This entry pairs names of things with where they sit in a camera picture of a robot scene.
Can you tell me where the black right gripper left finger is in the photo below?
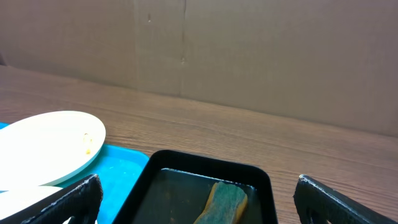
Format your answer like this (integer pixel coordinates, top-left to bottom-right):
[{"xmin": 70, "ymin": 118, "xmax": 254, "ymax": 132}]
[{"xmin": 1, "ymin": 174, "xmax": 103, "ymax": 224}]

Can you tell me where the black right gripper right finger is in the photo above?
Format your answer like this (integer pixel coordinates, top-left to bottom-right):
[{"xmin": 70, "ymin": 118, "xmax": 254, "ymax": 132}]
[{"xmin": 294, "ymin": 174, "xmax": 397, "ymax": 224}]

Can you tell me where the white plate with sauce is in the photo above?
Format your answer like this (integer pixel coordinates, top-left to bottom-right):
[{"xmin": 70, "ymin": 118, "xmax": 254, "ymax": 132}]
[{"xmin": 1, "ymin": 111, "xmax": 106, "ymax": 191}]

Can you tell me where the green yellow sponge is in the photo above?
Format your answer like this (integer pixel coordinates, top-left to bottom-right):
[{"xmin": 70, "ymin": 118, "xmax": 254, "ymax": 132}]
[{"xmin": 194, "ymin": 182, "xmax": 248, "ymax": 224}]

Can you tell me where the blue plastic tray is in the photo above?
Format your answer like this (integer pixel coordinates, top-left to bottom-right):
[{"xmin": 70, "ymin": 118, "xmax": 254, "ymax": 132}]
[{"xmin": 0, "ymin": 122, "xmax": 150, "ymax": 224}]

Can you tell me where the black water tray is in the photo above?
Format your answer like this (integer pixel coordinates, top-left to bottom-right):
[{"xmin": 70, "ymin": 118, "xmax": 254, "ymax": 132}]
[{"xmin": 114, "ymin": 150, "xmax": 278, "ymax": 223}]

